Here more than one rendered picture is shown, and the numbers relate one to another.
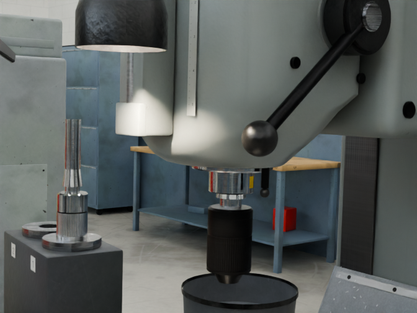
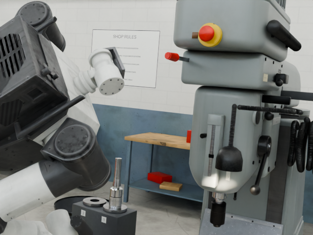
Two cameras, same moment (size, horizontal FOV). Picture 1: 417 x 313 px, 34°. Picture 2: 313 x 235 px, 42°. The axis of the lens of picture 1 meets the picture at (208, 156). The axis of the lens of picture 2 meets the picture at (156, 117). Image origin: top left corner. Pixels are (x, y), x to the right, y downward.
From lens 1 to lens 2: 0.84 m
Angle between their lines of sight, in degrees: 25
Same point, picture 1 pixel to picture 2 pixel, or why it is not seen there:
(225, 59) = not seen: hidden behind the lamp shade
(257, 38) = (248, 157)
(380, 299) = (227, 220)
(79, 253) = (124, 213)
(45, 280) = (115, 226)
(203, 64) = not seen: hidden behind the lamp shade
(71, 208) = (119, 195)
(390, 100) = (265, 167)
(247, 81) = (245, 170)
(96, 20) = (231, 165)
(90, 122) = not seen: outside the picture
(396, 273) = (231, 210)
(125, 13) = (239, 163)
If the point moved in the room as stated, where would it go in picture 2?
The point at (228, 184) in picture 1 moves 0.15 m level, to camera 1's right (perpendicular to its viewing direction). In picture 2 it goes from (222, 196) to (261, 194)
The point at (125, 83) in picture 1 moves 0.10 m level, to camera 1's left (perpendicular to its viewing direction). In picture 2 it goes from (207, 169) to (176, 170)
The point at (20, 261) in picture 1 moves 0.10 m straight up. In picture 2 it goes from (90, 218) to (92, 191)
